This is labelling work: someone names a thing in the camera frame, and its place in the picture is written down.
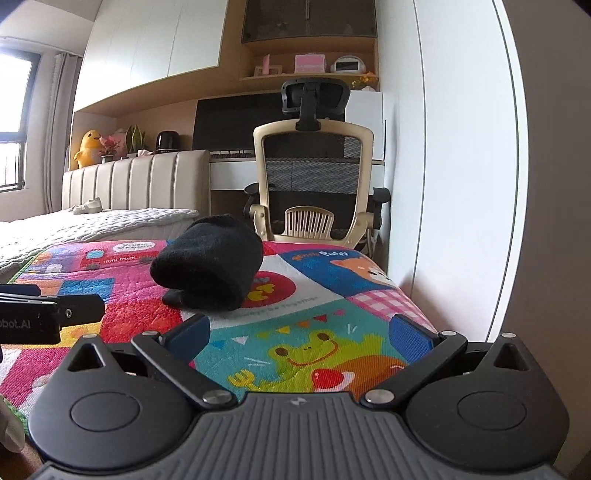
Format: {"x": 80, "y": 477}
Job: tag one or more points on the orange flowers on shelf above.
{"x": 365, "y": 82}

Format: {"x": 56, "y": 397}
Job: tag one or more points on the grey window curtain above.
{"x": 55, "y": 161}

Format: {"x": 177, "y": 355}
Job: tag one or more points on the black computer monitor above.
{"x": 226, "y": 124}

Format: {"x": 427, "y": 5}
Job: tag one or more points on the white desk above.
{"x": 240, "y": 173}

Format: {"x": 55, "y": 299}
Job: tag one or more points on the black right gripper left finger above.
{"x": 171, "y": 353}

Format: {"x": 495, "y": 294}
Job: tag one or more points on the beige padded bed headboard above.
{"x": 178, "y": 180}

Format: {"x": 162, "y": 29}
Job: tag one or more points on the white baby shoe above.
{"x": 89, "y": 207}

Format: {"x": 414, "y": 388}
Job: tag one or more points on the white clock radio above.
{"x": 349, "y": 64}

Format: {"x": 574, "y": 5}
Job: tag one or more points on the beige mesh office chair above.
{"x": 350, "y": 220}

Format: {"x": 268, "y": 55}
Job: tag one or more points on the pink flower pot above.
{"x": 114, "y": 145}

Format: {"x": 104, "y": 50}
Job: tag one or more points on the white computer tower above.
{"x": 365, "y": 108}

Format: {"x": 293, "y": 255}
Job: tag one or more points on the colourful cartoon play mat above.
{"x": 315, "y": 320}

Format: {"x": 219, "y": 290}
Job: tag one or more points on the pink box on shelf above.
{"x": 311, "y": 63}

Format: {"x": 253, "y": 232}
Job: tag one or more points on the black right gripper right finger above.
{"x": 428, "y": 354}

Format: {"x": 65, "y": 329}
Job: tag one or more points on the green snake plant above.
{"x": 134, "y": 140}

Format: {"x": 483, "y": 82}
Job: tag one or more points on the black knit garment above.
{"x": 210, "y": 267}

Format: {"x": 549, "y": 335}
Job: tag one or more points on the yellow duck plush toy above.
{"x": 88, "y": 152}

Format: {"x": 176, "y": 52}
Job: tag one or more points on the white quilted mattress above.
{"x": 22, "y": 240}

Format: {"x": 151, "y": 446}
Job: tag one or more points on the black round speaker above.
{"x": 167, "y": 141}

